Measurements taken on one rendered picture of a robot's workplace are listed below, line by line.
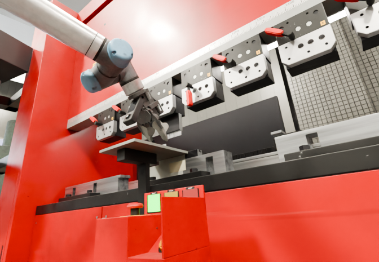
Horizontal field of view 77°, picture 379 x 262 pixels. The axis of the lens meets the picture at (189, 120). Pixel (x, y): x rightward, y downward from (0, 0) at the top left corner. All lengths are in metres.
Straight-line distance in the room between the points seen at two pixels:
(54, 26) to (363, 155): 0.76
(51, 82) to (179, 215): 1.44
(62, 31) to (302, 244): 0.75
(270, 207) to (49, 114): 1.42
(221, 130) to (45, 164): 1.05
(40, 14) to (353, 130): 0.83
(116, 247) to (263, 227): 0.33
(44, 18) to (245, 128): 1.07
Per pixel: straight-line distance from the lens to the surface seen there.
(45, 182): 1.62
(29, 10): 0.74
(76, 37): 0.73
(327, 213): 0.60
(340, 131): 0.73
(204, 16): 1.11
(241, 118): 1.43
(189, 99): 0.90
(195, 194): 0.62
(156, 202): 0.70
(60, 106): 1.76
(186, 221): 0.55
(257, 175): 0.64
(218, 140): 1.47
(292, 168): 0.61
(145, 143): 0.77
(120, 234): 0.57
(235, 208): 0.66
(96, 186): 1.36
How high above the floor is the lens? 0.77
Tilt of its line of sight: 21 degrees up
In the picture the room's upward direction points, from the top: 4 degrees counter-clockwise
